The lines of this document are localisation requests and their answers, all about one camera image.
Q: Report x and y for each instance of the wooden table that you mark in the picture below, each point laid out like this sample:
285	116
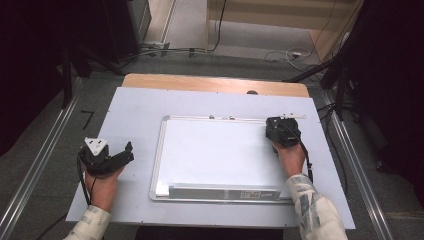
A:
200	83

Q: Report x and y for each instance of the wooden shelf unit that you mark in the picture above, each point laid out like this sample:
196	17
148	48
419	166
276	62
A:
266	13

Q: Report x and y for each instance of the metal floor rail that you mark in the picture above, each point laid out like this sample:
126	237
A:
363	186
36	160

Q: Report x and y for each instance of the grey whiteboard tray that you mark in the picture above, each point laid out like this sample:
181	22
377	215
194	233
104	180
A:
223	192

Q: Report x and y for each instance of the black stand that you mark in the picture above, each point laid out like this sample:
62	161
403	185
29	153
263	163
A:
340	83

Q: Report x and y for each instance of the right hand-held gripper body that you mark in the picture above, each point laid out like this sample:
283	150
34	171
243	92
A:
285	131

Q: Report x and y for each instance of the grey power strip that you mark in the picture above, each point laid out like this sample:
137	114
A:
155	45

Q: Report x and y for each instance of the person's left hand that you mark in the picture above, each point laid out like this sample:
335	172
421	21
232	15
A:
103	191

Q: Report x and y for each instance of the person's right hand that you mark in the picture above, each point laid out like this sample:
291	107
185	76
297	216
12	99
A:
290	160

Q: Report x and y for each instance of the black cabinet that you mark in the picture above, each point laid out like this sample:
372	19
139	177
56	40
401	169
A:
126	26

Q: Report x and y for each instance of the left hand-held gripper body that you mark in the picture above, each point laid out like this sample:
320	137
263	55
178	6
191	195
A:
98	160

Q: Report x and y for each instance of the metal-framed whiteboard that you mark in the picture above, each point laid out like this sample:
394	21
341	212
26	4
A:
216	160

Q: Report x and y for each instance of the person's dark lap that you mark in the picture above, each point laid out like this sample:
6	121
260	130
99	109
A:
206	234

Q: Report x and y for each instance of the white table panel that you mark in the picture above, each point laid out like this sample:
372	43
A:
133	113

